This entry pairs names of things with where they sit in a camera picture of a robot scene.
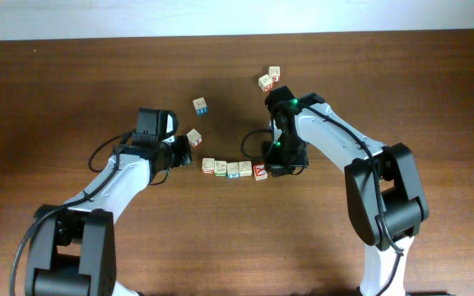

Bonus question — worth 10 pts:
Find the farthest block red side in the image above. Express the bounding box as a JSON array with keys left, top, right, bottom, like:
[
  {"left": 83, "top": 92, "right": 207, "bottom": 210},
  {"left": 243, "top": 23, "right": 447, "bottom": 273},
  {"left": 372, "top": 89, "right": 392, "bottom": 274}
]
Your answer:
[{"left": 268, "top": 66, "right": 281, "bottom": 82}]

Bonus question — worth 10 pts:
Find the block with green side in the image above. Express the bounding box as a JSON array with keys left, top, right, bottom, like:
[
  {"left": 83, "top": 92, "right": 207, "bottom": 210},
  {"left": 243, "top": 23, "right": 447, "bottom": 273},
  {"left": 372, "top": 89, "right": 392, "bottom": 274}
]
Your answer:
[{"left": 214, "top": 160, "right": 227, "bottom": 177}]

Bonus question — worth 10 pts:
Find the block with red X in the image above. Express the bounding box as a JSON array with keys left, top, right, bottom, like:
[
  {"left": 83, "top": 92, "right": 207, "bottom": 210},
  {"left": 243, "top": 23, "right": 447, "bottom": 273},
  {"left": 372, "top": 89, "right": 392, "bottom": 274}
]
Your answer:
[{"left": 253, "top": 164, "right": 268, "bottom": 181}]

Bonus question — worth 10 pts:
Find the block with C red side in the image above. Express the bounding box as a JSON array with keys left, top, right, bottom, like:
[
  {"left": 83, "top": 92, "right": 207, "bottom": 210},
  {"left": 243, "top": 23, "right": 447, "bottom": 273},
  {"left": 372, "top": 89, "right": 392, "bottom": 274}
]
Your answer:
[{"left": 202, "top": 158, "right": 216, "bottom": 174}]

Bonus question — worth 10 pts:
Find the block with blue side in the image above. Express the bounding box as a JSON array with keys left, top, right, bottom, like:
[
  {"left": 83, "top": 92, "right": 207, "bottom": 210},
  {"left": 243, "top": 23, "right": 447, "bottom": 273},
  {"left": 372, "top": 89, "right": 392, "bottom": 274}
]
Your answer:
[{"left": 193, "top": 97, "right": 208, "bottom": 116}]

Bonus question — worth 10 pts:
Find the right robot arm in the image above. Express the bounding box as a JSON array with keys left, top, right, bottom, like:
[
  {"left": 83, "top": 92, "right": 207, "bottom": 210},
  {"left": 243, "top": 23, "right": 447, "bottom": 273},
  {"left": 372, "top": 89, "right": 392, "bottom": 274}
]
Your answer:
[{"left": 262, "top": 86, "right": 430, "bottom": 295}]

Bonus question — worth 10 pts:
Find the block with N red side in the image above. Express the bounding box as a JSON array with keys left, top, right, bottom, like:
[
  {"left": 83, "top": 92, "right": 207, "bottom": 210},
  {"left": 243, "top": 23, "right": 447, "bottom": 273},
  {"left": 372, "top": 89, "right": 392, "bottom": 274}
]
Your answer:
[{"left": 186, "top": 128, "right": 202, "bottom": 147}]

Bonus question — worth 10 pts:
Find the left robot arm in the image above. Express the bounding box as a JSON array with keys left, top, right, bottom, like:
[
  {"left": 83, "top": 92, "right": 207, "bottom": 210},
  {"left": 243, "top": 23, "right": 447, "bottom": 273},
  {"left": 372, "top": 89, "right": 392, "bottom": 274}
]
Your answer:
[{"left": 17, "top": 109, "right": 192, "bottom": 295}]

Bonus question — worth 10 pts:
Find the block with car picture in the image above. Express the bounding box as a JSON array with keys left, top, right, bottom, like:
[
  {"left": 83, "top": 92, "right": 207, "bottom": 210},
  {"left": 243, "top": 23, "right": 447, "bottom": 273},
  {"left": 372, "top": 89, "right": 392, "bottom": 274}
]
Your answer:
[{"left": 226, "top": 162, "right": 240, "bottom": 178}]

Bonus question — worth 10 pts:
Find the block red side far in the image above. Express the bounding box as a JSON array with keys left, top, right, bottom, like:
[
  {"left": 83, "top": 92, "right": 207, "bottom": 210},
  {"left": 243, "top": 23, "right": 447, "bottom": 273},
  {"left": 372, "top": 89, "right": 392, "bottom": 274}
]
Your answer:
[{"left": 258, "top": 74, "right": 274, "bottom": 92}]

